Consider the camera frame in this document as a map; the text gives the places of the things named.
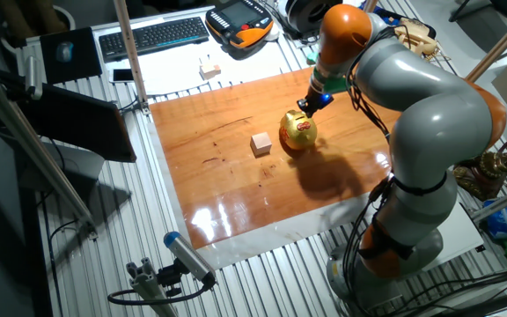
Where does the golden piggy bank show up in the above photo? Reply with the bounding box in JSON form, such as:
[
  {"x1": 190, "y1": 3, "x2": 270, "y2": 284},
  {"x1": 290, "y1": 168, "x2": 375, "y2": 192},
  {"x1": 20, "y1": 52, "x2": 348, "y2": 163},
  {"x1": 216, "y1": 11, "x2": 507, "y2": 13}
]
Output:
[{"x1": 278, "y1": 109, "x2": 319, "y2": 151}]

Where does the green wrist bracket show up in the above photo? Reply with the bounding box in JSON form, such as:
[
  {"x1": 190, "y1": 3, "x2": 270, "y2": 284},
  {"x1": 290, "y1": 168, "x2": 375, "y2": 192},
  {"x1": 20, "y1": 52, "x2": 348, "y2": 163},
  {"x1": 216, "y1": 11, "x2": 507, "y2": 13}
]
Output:
[{"x1": 305, "y1": 51, "x2": 350, "y2": 95}]

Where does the grey monitor stand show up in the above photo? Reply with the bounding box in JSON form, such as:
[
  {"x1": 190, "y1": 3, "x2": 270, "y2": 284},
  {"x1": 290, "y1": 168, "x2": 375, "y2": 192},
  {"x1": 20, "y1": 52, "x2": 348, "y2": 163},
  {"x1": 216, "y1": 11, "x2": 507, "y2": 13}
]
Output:
[{"x1": 15, "y1": 140, "x2": 106, "y2": 191}]

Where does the orange black teach pendant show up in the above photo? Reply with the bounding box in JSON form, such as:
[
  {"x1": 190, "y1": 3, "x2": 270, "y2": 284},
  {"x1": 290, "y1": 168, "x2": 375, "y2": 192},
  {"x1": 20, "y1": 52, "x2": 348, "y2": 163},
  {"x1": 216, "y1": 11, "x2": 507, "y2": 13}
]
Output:
[{"x1": 204, "y1": 0, "x2": 275, "y2": 49}]

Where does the aluminium camera mount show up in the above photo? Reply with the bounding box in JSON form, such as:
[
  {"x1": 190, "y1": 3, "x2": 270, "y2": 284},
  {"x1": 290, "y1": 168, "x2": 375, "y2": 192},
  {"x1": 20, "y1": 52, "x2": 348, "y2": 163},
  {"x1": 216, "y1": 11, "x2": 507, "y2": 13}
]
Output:
[{"x1": 125, "y1": 257, "x2": 180, "y2": 317}]

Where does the black keyboard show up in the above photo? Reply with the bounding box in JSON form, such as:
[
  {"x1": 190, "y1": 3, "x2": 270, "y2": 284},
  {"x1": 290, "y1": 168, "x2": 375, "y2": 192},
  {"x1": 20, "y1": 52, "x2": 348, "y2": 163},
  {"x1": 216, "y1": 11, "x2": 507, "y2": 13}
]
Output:
[{"x1": 98, "y1": 16, "x2": 210, "y2": 63}]

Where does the beige vintage telephone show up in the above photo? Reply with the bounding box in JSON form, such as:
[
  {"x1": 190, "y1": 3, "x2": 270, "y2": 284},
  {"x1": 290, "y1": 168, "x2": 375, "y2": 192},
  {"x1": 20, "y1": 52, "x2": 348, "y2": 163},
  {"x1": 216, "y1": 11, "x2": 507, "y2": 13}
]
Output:
[{"x1": 393, "y1": 17, "x2": 439, "y2": 62}]

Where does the black camera cable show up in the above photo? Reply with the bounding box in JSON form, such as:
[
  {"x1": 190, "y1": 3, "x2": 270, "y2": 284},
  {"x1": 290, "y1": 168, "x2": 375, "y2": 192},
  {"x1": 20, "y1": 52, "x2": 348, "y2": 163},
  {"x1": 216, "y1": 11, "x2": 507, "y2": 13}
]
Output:
[{"x1": 107, "y1": 281, "x2": 213, "y2": 306}]

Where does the black mouse pad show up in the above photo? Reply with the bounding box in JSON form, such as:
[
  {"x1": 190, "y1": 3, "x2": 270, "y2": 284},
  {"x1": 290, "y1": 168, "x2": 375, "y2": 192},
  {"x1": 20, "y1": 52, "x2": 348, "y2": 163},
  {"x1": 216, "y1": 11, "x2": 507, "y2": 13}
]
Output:
[{"x1": 39, "y1": 26, "x2": 104, "y2": 85}]

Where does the aluminium diagonal bar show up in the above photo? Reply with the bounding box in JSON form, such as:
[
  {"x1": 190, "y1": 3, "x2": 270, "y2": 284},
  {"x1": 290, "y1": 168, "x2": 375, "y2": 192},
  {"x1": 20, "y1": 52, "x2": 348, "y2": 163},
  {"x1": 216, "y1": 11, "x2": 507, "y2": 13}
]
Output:
[{"x1": 0, "y1": 61, "x2": 99, "y2": 241}]

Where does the aluminium frame bar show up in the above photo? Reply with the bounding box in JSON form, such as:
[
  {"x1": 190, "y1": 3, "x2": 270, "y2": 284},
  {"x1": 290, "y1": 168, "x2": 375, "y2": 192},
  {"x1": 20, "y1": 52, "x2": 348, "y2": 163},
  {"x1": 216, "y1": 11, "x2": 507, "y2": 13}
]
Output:
[{"x1": 471, "y1": 180, "x2": 507, "y2": 223}]

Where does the black flat monitor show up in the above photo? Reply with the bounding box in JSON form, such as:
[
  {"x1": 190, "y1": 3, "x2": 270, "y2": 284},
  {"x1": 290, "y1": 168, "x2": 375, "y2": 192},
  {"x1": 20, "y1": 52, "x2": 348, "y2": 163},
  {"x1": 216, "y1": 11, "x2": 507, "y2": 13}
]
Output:
[{"x1": 15, "y1": 82, "x2": 138, "y2": 164}]

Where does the pale wooden block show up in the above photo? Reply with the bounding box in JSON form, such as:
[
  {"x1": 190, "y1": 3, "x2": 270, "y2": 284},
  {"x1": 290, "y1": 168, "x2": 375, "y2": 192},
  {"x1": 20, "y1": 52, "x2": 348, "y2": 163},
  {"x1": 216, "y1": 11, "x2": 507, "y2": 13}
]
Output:
[{"x1": 198, "y1": 63, "x2": 217, "y2": 81}]

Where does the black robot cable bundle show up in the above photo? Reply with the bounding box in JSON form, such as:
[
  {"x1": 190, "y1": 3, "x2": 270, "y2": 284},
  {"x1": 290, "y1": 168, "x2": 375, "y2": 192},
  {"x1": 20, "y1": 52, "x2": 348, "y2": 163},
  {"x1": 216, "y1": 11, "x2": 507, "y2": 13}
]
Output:
[{"x1": 341, "y1": 26, "x2": 398, "y2": 309}]

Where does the black round spool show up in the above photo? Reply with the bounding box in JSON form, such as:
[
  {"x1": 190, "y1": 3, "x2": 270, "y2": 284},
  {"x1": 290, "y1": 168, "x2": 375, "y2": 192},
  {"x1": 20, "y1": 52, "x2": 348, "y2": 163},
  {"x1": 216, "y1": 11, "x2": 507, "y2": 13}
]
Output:
[{"x1": 284, "y1": 0, "x2": 327, "y2": 39}]

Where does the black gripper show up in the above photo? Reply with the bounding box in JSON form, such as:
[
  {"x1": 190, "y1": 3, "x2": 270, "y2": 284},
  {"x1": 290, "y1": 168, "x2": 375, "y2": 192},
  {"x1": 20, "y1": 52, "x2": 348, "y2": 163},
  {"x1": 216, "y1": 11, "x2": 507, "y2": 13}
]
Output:
[{"x1": 297, "y1": 86, "x2": 334, "y2": 119}]

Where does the silver cylinder device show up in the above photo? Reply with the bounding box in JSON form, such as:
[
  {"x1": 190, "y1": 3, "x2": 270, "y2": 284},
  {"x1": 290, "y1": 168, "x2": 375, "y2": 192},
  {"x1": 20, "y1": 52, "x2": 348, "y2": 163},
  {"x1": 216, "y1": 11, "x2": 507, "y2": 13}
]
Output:
[{"x1": 24, "y1": 55, "x2": 44, "y2": 101}]

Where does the white flat plate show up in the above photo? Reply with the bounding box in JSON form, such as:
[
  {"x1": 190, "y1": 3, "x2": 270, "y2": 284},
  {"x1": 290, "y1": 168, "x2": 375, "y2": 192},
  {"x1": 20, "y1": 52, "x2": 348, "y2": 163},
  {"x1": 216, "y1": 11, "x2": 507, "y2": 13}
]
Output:
[{"x1": 429, "y1": 200, "x2": 486, "y2": 270}]

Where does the grey computer mouse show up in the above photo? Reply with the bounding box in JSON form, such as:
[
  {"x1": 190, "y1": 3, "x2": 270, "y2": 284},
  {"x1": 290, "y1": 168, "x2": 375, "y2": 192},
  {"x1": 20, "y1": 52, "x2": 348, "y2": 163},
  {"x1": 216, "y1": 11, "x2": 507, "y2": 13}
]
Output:
[{"x1": 55, "y1": 41, "x2": 75, "y2": 63}]

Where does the pale wooden cube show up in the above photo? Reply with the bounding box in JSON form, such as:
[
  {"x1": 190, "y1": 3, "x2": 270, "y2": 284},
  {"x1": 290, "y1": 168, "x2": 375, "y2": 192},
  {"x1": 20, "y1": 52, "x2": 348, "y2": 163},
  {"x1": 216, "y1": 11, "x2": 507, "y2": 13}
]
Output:
[{"x1": 249, "y1": 131, "x2": 273, "y2": 158}]

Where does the white rounded object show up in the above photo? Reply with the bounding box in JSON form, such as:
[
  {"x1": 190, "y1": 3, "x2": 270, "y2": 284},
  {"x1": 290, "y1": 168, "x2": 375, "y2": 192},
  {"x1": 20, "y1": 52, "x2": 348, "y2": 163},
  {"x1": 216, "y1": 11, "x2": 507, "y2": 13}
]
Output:
[{"x1": 264, "y1": 21, "x2": 281, "y2": 43}]

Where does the grey depth camera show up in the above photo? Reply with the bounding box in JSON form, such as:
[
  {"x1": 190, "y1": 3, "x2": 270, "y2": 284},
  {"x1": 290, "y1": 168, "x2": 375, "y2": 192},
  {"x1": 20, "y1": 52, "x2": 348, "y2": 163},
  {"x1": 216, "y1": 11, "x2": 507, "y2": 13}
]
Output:
[{"x1": 163, "y1": 231, "x2": 217, "y2": 287}]

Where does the orange wooden board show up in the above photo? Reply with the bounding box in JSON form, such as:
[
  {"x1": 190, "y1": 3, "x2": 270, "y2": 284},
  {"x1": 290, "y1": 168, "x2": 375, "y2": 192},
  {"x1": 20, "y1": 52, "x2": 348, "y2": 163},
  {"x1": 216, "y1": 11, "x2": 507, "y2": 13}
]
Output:
[{"x1": 149, "y1": 66, "x2": 402, "y2": 250}]

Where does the blue plastic packet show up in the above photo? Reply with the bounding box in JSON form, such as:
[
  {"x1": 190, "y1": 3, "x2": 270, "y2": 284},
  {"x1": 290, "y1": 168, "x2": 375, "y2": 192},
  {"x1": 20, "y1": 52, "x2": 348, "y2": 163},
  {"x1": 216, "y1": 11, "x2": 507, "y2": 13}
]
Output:
[{"x1": 481, "y1": 198, "x2": 507, "y2": 241}]

